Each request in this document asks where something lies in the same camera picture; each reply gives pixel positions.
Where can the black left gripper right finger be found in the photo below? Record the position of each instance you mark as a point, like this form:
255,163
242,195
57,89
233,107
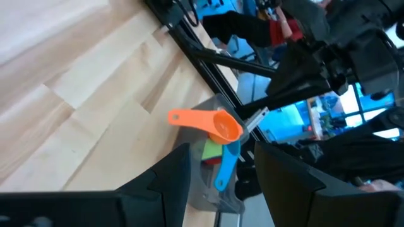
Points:
287,189

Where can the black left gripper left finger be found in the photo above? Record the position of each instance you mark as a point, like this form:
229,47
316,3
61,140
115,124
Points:
158,195

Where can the grey translucent plastic basket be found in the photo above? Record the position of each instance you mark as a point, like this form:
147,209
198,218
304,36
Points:
205,195

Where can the light blue measuring cup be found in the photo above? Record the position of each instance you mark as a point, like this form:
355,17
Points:
227,167

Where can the green measuring cup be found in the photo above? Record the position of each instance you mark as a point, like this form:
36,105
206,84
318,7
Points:
212,149

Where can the orange measuring cup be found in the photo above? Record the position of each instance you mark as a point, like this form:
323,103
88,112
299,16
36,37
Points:
195,119

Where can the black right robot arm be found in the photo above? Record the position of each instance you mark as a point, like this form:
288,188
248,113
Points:
372,151

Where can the person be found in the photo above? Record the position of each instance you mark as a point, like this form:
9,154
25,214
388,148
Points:
240,30

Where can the black table frame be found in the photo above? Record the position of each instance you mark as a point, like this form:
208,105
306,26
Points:
189,50

